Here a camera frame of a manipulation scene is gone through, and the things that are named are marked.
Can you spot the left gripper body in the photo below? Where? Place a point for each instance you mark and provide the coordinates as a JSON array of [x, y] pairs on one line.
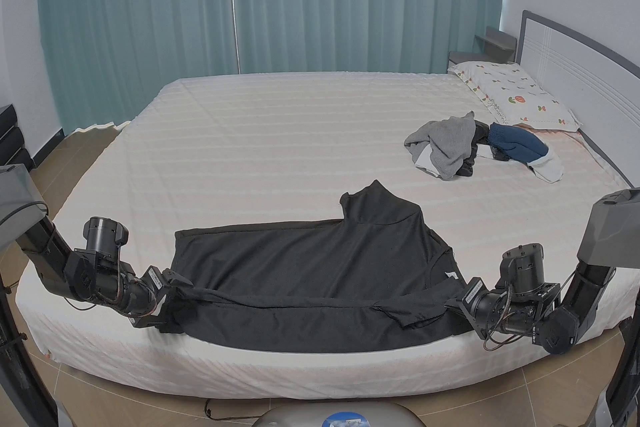
[[145, 297]]

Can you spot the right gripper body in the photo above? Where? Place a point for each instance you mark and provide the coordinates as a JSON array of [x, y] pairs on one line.
[[487, 312]]

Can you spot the black T-shirt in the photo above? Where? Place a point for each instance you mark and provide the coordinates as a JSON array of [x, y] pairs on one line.
[[310, 260]]

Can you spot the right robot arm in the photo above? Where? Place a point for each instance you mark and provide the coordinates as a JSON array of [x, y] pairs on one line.
[[585, 295]]

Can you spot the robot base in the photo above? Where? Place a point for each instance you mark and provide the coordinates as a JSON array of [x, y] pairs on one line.
[[300, 417]]

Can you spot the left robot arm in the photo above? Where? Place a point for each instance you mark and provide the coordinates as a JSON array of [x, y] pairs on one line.
[[55, 260]]

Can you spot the pile of clothes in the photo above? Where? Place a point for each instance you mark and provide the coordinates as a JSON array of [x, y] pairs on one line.
[[450, 145]]

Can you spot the bed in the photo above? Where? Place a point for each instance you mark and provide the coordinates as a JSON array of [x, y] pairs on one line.
[[300, 140]]

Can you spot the white printed pillow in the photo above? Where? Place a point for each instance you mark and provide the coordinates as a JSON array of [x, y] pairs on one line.
[[515, 92]]

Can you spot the grey bedside table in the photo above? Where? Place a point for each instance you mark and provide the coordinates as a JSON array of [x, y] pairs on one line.
[[497, 39]]

